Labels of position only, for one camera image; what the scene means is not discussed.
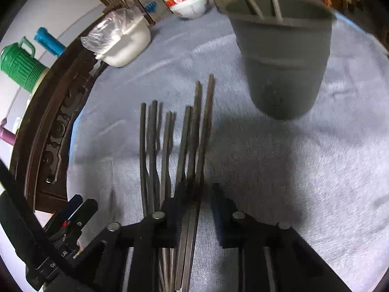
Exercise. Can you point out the purple bottle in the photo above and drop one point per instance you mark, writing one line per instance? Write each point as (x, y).
(7, 137)

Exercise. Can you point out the white bowl with red pattern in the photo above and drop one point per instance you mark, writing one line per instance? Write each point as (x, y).
(188, 3)

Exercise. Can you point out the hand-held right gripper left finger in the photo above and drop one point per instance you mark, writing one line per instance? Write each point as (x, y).
(168, 219)

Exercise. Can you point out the grey utensil cup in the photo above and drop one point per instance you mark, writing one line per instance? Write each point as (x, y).
(282, 67)

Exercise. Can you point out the metal chopstick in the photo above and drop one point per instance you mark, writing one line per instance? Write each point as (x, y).
(196, 121)
(184, 146)
(208, 112)

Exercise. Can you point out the carved wooden chair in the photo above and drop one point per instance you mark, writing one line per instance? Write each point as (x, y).
(42, 127)

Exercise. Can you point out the grey tablecloth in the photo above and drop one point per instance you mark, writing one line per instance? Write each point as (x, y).
(273, 173)

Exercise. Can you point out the clear plastic bag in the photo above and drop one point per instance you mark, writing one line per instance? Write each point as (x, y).
(105, 30)

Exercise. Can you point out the white pot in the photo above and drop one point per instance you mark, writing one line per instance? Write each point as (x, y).
(130, 47)

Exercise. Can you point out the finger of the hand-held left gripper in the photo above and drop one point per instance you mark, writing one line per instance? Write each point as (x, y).
(86, 211)
(72, 205)

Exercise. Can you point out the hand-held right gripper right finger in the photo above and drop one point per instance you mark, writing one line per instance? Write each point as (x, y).
(220, 216)

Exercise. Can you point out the green plastic jug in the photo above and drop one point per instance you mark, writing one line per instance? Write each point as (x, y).
(21, 67)

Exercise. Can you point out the blue cylindrical bottle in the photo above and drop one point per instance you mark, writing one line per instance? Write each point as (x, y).
(48, 41)

